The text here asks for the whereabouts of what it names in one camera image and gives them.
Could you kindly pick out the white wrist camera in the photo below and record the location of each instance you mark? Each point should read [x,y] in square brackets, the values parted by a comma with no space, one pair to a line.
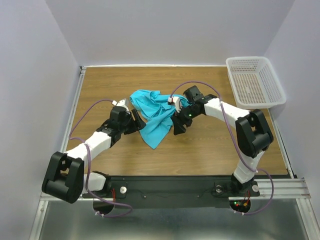
[122,103]
[176,102]

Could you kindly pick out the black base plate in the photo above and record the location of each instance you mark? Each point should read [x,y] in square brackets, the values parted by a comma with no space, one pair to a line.
[170,192]

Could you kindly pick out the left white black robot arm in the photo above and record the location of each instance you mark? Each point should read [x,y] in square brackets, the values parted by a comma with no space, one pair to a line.
[65,176]

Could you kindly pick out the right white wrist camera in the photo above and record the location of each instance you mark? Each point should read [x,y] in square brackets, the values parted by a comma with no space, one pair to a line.
[176,102]

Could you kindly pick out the white plastic basket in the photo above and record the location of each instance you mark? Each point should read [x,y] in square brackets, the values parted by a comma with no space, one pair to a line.
[254,82]

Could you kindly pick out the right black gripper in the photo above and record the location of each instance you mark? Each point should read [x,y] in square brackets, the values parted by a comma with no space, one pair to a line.
[181,120]

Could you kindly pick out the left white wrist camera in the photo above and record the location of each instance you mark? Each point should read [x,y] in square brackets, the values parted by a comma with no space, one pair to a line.
[122,103]

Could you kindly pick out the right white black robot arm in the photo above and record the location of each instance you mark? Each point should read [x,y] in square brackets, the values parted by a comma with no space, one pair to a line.
[249,130]

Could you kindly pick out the aluminium frame rail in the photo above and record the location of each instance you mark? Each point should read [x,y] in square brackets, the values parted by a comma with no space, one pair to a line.
[45,198]

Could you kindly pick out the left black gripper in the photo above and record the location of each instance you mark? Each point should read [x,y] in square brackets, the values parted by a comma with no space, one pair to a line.
[133,122]

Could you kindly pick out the turquoise t shirt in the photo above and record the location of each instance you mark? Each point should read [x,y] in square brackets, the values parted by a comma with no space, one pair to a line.
[154,108]

